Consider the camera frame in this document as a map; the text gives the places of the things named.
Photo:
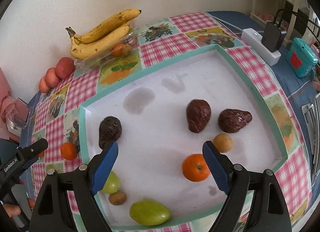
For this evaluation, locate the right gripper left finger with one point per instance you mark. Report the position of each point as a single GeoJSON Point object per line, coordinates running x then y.
{"type": "Point", "coordinates": [52, 211]}

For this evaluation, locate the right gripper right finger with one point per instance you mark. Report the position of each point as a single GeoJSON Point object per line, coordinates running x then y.
{"type": "Point", "coordinates": [268, 211]}

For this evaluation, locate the green apple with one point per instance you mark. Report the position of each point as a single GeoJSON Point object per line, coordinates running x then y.
{"type": "Point", "coordinates": [112, 184]}

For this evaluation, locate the small brown kiwi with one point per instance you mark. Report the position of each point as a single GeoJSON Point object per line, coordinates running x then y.
{"type": "Point", "coordinates": [117, 198]}

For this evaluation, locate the small tan round fruit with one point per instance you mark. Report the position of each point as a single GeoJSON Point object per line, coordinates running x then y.
{"type": "Point", "coordinates": [223, 142]}

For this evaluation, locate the small orange tangerine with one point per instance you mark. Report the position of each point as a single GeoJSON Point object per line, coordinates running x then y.
{"type": "Point", "coordinates": [194, 168]}

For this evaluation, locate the green mango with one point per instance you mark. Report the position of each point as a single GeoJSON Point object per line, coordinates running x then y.
{"type": "Point", "coordinates": [148, 212]}

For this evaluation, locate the dark wrinkled avocado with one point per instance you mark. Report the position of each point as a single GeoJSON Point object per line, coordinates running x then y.
{"type": "Point", "coordinates": [233, 120]}

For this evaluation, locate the person's left hand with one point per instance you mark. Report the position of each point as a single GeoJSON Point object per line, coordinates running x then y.
{"type": "Point", "coordinates": [14, 210]}

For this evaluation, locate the glass vase pink filler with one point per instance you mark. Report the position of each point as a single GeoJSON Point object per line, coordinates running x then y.
{"type": "Point", "coordinates": [17, 114]}

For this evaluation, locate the pink checkered fruit tablecloth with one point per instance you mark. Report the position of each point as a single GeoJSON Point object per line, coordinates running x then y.
{"type": "Point", "coordinates": [57, 113]}

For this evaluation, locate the pink wrapped flower bouquet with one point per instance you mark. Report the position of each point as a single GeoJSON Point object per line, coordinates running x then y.
{"type": "Point", "coordinates": [6, 99]}

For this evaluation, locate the left red apple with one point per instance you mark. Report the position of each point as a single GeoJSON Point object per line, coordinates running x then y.
{"type": "Point", "coordinates": [43, 86]}

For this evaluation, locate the red apple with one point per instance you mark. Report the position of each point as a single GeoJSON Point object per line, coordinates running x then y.
{"type": "Point", "coordinates": [43, 86]}
{"type": "Point", "coordinates": [51, 78]}
{"type": "Point", "coordinates": [64, 67]}

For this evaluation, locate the middle red apple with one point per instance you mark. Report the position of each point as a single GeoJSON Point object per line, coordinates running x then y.
{"type": "Point", "coordinates": [51, 78]}

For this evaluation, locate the silver laptop stand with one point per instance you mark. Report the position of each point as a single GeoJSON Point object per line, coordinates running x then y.
{"type": "Point", "coordinates": [311, 117]}

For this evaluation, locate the white tray teal rim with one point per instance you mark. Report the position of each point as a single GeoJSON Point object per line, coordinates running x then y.
{"type": "Point", "coordinates": [151, 106]}

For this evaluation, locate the right red apple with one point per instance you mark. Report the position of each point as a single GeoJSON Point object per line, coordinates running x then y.
{"type": "Point", "coordinates": [64, 67]}

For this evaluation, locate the yellow banana bunch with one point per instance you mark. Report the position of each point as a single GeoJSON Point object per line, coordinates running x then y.
{"type": "Point", "coordinates": [104, 36]}

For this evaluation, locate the teal box red label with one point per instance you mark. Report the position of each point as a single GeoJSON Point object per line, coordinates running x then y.
{"type": "Point", "coordinates": [301, 57]}

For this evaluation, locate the clear plastic fruit container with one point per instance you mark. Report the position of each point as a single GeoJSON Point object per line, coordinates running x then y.
{"type": "Point", "coordinates": [119, 43]}

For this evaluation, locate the white power strip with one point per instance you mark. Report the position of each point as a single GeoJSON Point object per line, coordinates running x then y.
{"type": "Point", "coordinates": [253, 39]}

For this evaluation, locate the black power adapter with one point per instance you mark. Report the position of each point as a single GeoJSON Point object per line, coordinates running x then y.
{"type": "Point", "coordinates": [273, 36]}

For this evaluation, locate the blue plaid tablecloth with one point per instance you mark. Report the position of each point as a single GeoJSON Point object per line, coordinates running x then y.
{"type": "Point", "coordinates": [299, 91]}

